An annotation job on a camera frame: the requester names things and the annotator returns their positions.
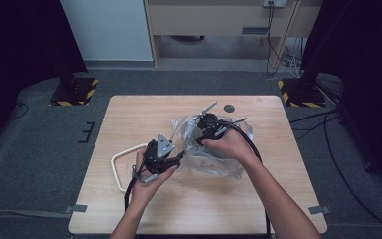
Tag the person's left hand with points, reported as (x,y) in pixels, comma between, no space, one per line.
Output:
(149,187)

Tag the clear plastic trash bag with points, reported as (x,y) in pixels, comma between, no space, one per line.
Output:
(192,156)

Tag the grey tape piece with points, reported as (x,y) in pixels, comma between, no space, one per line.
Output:
(319,210)
(77,208)

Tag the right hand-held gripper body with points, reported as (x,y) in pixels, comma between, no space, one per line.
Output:
(210,126)

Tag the white power strip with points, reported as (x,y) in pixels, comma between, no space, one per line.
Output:
(275,2)

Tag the light wooden desk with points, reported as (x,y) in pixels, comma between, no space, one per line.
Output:
(205,20)

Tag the black curtain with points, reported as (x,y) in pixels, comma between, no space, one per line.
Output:
(371,66)
(13,49)

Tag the person's right hand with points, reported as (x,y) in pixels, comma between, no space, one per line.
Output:
(232,146)

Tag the black striped stand base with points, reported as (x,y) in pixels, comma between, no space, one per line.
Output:
(76,93)
(300,94)

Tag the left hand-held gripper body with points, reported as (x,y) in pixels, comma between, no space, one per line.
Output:
(154,159)

